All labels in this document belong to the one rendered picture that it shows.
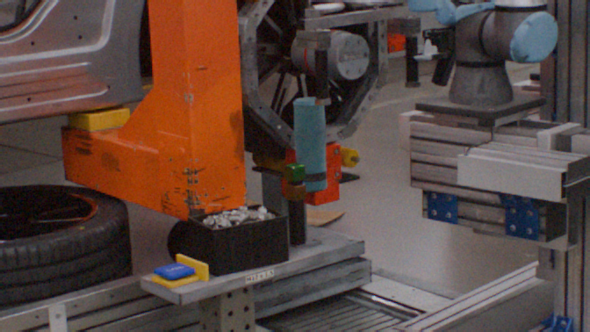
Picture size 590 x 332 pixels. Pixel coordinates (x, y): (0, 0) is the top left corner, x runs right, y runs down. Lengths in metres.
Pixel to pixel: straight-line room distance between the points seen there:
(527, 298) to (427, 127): 0.67
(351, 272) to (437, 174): 0.91
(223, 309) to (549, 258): 0.84
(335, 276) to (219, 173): 0.84
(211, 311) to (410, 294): 1.02
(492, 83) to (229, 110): 0.65
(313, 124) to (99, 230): 0.68
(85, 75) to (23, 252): 0.60
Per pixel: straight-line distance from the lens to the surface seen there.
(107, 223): 3.10
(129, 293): 2.98
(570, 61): 2.87
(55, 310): 2.88
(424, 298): 3.69
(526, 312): 3.21
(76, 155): 3.42
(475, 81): 2.78
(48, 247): 2.97
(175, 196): 3.00
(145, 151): 3.09
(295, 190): 2.92
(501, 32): 2.68
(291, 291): 3.57
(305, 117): 3.31
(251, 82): 3.32
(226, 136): 2.96
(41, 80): 3.26
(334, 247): 3.71
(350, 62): 3.35
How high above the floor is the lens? 1.34
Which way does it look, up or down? 14 degrees down
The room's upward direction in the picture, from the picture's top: 2 degrees counter-clockwise
